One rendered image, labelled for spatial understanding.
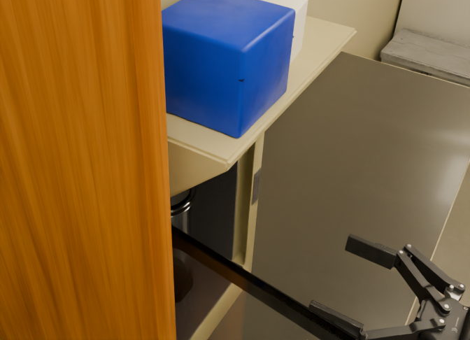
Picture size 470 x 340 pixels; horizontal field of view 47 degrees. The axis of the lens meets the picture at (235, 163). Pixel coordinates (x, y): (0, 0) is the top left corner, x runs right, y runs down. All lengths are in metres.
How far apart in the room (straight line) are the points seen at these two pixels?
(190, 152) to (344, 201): 0.85
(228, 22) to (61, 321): 0.40
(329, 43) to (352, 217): 0.66
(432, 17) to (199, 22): 3.28
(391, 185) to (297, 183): 0.23
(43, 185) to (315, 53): 0.33
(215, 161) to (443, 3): 3.27
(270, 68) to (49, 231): 0.26
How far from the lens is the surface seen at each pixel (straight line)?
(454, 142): 1.59
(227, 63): 0.45
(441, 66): 3.38
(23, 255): 0.64
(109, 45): 0.36
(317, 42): 0.67
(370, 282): 1.15
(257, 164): 0.88
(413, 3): 3.72
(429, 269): 0.80
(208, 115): 0.49
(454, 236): 2.73
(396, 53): 3.41
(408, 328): 0.72
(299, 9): 0.60
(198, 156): 0.48
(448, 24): 3.71
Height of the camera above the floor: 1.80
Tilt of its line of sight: 39 degrees down
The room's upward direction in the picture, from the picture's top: 3 degrees clockwise
